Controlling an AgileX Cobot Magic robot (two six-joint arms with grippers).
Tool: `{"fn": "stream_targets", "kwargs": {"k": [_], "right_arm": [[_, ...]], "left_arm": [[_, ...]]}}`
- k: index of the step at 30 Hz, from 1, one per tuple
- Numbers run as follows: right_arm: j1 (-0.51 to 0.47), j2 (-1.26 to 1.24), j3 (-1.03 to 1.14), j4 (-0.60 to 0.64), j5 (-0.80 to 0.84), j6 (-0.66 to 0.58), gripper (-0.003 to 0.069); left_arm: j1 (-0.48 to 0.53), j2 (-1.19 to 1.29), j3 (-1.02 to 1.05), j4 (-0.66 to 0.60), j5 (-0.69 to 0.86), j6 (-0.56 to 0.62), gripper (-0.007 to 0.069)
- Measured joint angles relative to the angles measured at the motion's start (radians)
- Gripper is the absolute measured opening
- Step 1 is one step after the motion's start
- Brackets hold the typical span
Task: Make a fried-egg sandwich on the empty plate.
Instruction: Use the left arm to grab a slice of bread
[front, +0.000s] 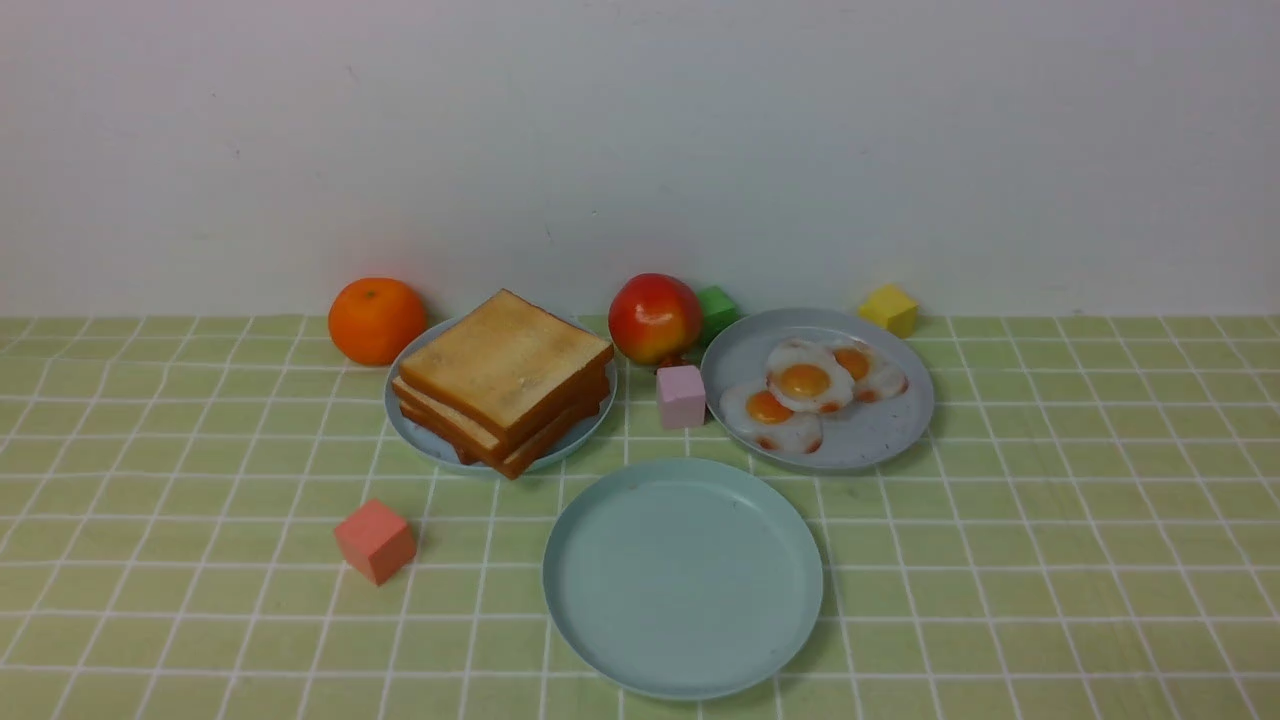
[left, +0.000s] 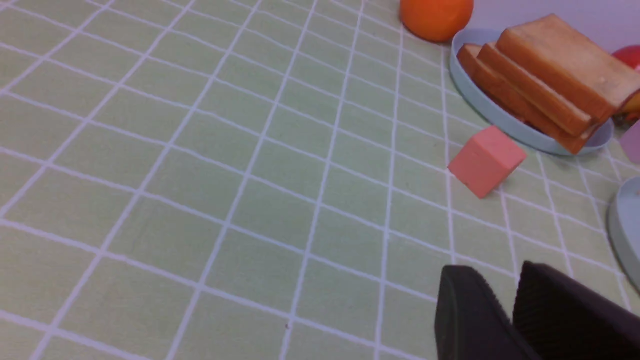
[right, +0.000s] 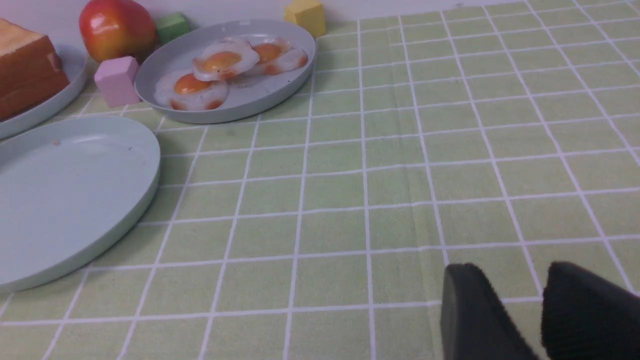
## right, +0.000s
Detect pink cube block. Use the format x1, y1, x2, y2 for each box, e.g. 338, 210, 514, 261
94, 55, 141, 108

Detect red yellow apple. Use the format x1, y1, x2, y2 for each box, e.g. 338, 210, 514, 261
78, 0, 158, 64

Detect yellow cube block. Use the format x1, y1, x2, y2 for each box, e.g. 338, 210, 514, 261
284, 0, 327, 38

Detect fried egg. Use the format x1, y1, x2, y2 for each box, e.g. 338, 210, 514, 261
154, 69, 230, 111
245, 38, 309, 76
192, 37, 260, 82

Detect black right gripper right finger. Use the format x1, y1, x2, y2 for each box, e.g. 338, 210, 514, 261
541, 260, 640, 360

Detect green cube block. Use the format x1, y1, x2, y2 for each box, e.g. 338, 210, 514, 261
154, 12, 191, 44

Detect fried egg right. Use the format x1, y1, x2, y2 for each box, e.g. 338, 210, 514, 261
245, 38, 309, 76

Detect fried egg top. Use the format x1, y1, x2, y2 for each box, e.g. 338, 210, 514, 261
192, 37, 260, 82

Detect green checkered tablecloth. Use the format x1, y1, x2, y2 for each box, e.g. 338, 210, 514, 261
1, 0, 640, 360

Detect toast bread loaf slices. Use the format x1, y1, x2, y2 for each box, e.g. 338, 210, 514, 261
0, 18, 70, 122

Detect light blue front plate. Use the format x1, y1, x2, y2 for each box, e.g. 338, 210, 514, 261
0, 115, 162, 294

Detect light blue bread plate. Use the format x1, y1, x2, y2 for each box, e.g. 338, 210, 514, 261
0, 42, 89, 140

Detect grey egg plate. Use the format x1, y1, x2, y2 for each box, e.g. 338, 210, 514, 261
134, 18, 318, 125

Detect fried egg left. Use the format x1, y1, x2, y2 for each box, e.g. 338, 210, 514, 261
154, 69, 230, 111

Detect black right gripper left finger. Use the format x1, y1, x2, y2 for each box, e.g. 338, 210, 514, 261
439, 263, 539, 360

